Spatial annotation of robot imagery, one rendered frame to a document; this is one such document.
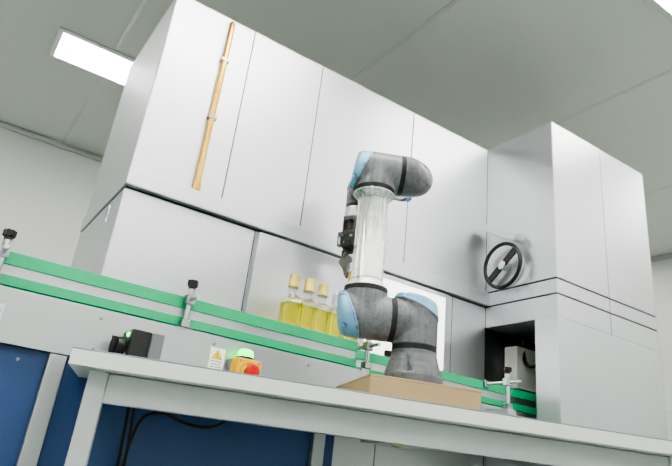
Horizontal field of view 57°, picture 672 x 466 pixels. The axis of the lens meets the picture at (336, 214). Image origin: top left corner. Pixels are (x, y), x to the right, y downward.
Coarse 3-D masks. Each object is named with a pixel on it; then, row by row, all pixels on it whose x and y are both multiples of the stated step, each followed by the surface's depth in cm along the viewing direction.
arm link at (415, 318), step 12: (396, 300) 158; (408, 300) 157; (420, 300) 157; (432, 300) 158; (396, 312) 155; (408, 312) 155; (420, 312) 156; (432, 312) 157; (396, 324) 154; (408, 324) 154; (420, 324) 154; (432, 324) 156; (396, 336) 155; (408, 336) 153; (420, 336) 153; (432, 336) 155
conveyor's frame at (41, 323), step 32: (0, 288) 139; (0, 320) 137; (32, 320) 141; (64, 320) 144; (96, 320) 149; (128, 320) 153; (64, 352) 143; (192, 352) 160; (224, 352) 165; (256, 352) 170; (320, 384) 179
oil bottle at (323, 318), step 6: (318, 306) 202; (324, 306) 203; (318, 312) 200; (324, 312) 202; (330, 312) 203; (318, 318) 200; (324, 318) 201; (330, 318) 202; (318, 324) 199; (324, 324) 200; (318, 330) 198; (324, 330) 200
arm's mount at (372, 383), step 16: (352, 384) 153; (368, 384) 142; (384, 384) 142; (400, 384) 143; (416, 384) 144; (432, 384) 145; (432, 400) 144; (448, 400) 145; (464, 400) 146; (480, 400) 147
